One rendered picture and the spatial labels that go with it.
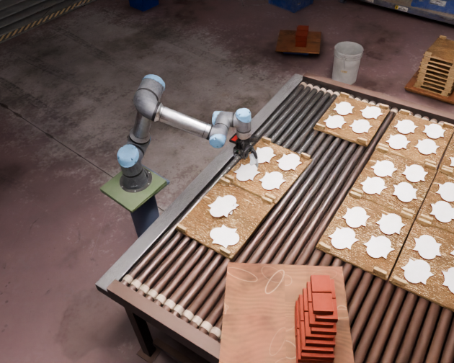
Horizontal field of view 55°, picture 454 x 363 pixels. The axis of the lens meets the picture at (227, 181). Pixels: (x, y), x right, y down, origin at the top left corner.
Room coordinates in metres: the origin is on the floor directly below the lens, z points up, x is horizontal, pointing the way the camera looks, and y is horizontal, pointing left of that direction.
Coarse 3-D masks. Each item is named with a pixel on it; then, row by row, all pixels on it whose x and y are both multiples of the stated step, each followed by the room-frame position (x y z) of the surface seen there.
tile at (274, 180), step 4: (272, 172) 1.76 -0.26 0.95; (276, 172) 1.76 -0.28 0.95; (264, 176) 1.73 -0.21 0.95; (268, 176) 1.73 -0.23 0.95; (272, 176) 1.73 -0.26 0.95; (276, 176) 1.73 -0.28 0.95; (280, 176) 1.72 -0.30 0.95; (260, 180) 1.70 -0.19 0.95; (264, 180) 1.70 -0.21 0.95; (268, 180) 1.70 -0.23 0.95; (272, 180) 1.70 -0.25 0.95; (276, 180) 1.70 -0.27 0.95; (280, 180) 1.70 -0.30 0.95; (284, 180) 1.69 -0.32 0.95; (264, 184) 1.67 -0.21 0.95; (268, 184) 1.67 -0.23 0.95; (272, 184) 1.67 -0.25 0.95; (276, 184) 1.66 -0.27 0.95; (280, 184) 1.66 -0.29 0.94; (264, 188) 1.64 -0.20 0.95; (268, 188) 1.64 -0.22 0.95; (272, 188) 1.64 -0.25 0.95; (276, 188) 1.64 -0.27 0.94
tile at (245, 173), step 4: (248, 164) 1.84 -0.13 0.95; (240, 168) 1.81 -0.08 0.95; (244, 168) 1.81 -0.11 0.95; (248, 168) 1.81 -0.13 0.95; (252, 168) 1.81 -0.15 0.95; (256, 168) 1.80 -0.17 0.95; (236, 172) 1.78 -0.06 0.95; (240, 172) 1.78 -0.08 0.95; (244, 172) 1.78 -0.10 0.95; (248, 172) 1.77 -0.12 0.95; (252, 172) 1.77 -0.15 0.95; (256, 172) 1.77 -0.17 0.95; (236, 176) 1.74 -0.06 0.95; (240, 176) 1.74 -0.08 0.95; (244, 176) 1.74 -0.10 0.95; (248, 176) 1.74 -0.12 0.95; (252, 176) 1.74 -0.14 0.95; (240, 180) 1.71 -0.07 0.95; (244, 180) 1.71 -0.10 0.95; (248, 180) 1.72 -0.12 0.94; (252, 180) 1.71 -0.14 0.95
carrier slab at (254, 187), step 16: (256, 144) 2.02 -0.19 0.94; (272, 144) 2.01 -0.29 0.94; (240, 160) 1.89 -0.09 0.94; (272, 160) 1.87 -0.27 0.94; (304, 160) 1.86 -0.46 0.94; (224, 176) 1.76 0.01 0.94; (256, 176) 1.75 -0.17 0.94; (288, 176) 1.73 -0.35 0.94; (256, 192) 1.62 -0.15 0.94; (272, 192) 1.62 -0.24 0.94
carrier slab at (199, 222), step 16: (208, 192) 1.65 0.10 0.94; (224, 192) 1.64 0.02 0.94; (240, 192) 1.63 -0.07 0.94; (208, 208) 1.53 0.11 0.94; (240, 208) 1.52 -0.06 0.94; (256, 208) 1.51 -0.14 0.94; (192, 224) 1.43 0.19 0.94; (208, 224) 1.42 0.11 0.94; (224, 224) 1.42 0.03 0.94; (240, 224) 1.41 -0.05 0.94; (256, 224) 1.40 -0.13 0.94; (208, 240) 1.32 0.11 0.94; (240, 240) 1.31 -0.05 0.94
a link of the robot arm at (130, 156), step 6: (132, 144) 1.87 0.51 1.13; (120, 150) 1.82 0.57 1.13; (126, 150) 1.81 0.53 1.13; (132, 150) 1.81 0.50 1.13; (138, 150) 1.84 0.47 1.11; (120, 156) 1.77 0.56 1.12; (126, 156) 1.77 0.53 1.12; (132, 156) 1.77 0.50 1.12; (138, 156) 1.79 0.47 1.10; (120, 162) 1.76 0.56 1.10; (126, 162) 1.74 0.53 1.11; (132, 162) 1.75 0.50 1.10; (138, 162) 1.78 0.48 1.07; (126, 168) 1.75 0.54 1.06; (132, 168) 1.75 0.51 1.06; (138, 168) 1.77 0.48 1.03; (126, 174) 1.75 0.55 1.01; (132, 174) 1.75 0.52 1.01
